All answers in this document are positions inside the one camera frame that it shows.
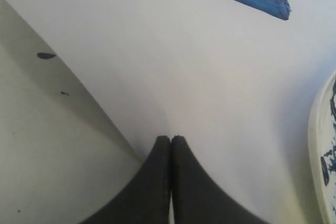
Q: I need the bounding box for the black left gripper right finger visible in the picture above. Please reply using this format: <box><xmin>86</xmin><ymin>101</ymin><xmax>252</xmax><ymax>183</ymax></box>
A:
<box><xmin>170</xmin><ymin>136</ymin><xmax>265</xmax><ymax>224</ymax></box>

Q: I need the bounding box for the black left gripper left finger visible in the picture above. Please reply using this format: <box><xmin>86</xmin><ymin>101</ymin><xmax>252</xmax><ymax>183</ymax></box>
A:
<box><xmin>83</xmin><ymin>136</ymin><xmax>171</xmax><ymax>224</ymax></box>

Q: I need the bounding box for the white plate with blue paint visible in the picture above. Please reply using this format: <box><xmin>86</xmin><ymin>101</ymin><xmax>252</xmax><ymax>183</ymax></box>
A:
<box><xmin>308</xmin><ymin>72</ymin><xmax>335</xmax><ymax>223</ymax></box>

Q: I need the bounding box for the white paper sheet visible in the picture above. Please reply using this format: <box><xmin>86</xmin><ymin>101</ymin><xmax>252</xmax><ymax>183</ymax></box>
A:
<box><xmin>6</xmin><ymin>0</ymin><xmax>335</xmax><ymax>223</ymax></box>

